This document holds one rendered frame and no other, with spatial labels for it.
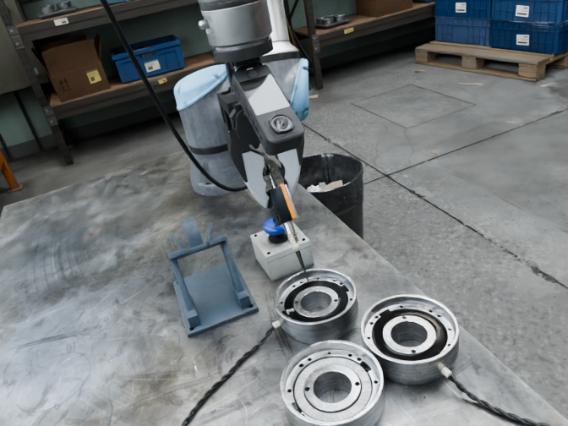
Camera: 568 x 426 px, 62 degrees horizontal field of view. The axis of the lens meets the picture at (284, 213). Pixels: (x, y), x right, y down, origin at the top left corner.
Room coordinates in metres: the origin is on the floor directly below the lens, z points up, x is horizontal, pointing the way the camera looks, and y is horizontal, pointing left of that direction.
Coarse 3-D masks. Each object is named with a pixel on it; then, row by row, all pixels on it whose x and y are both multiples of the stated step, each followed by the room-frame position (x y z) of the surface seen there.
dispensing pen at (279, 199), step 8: (264, 168) 0.59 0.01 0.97; (272, 168) 0.58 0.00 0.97; (264, 176) 0.58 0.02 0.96; (272, 176) 0.58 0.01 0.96; (272, 184) 0.57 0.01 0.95; (272, 192) 0.55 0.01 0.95; (280, 192) 0.55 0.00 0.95; (272, 200) 0.54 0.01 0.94; (280, 200) 0.54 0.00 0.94; (272, 208) 0.55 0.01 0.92; (280, 208) 0.54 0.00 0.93; (288, 208) 0.54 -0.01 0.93; (272, 216) 0.56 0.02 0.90; (280, 216) 0.53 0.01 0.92; (288, 216) 0.53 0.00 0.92; (280, 224) 0.53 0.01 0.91; (288, 224) 0.54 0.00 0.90; (288, 232) 0.53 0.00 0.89; (296, 240) 0.53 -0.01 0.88; (296, 248) 0.52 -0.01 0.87; (304, 272) 0.50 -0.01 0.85
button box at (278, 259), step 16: (256, 240) 0.61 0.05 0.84; (272, 240) 0.59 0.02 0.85; (288, 240) 0.59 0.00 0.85; (304, 240) 0.58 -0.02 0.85; (256, 256) 0.62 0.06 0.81; (272, 256) 0.56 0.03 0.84; (288, 256) 0.57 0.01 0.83; (304, 256) 0.57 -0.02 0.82; (272, 272) 0.56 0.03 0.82; (288, 272) 0.57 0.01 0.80
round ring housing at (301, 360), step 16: (304, 352) 0.37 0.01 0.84; (320, 352) 0.38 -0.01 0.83; (336, 352) 0.37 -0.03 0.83; (352, 352) 0.37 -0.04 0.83; (368, 352) 0.35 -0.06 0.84; (288, 368) 0.36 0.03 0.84; (304, 368) 0.36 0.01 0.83; (320, 368) 0.36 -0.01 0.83; (336, 368) 0.35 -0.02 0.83; (368, 368) 0.35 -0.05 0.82; (288, 384) 0.34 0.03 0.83; (320, 384) 0.35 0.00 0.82; (336, 384) 0.35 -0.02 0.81; (352, 384) 0.33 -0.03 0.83; (384, 384) 0.32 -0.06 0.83; (288, 400) 0.32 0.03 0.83; (352, 400) 0.31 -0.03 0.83; (384, 400) 0.31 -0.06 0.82; (288, 416) 0.31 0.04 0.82; (304, 416) 0.30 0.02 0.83; (368, 416) 0.29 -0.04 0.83
